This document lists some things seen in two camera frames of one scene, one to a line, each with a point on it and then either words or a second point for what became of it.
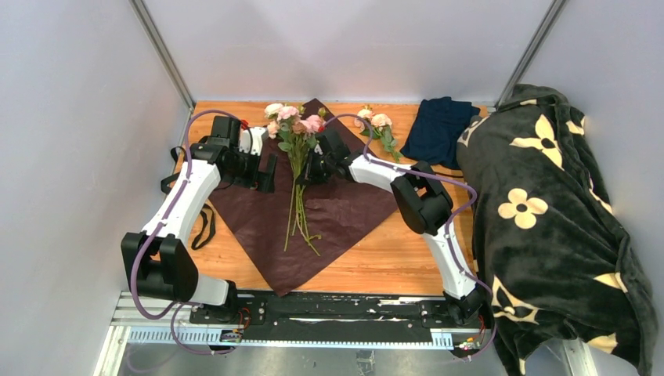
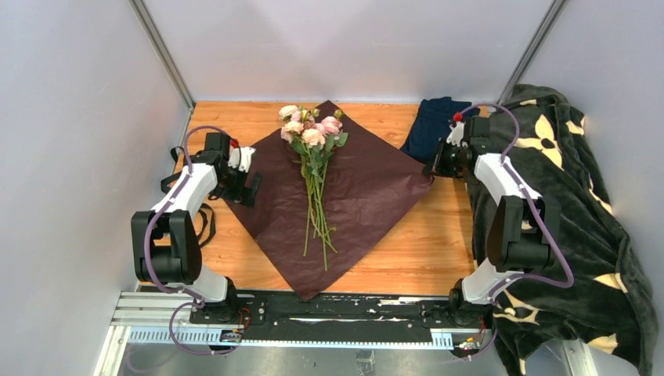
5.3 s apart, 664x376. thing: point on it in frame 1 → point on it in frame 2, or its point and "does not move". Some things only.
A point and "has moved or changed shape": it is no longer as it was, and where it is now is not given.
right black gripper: (311, 176) → (440, 168)
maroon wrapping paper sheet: (293, 234) has moved or changed shape
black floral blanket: (556, 258) does not move
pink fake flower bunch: (294, 128) has moved or changed shape
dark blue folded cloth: (434, 133) does not move
